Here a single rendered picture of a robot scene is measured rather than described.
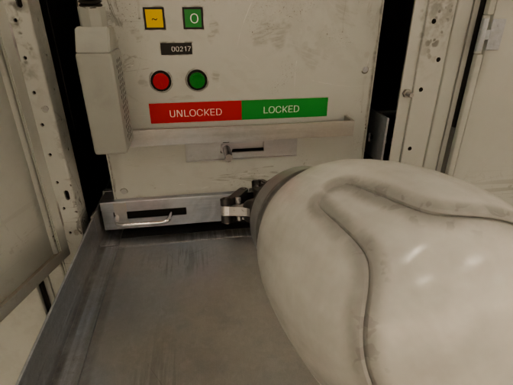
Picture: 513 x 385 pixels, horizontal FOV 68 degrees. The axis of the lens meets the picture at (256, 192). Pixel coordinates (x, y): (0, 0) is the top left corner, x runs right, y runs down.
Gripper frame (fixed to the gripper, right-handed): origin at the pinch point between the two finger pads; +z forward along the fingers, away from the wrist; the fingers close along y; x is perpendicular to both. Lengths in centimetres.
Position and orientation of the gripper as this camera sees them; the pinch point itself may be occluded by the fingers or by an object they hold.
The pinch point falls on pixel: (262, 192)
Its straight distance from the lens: 51.3
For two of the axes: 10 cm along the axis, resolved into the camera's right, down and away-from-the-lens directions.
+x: -0.5, -9.9, -1.2
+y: 9.9, -0.7, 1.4
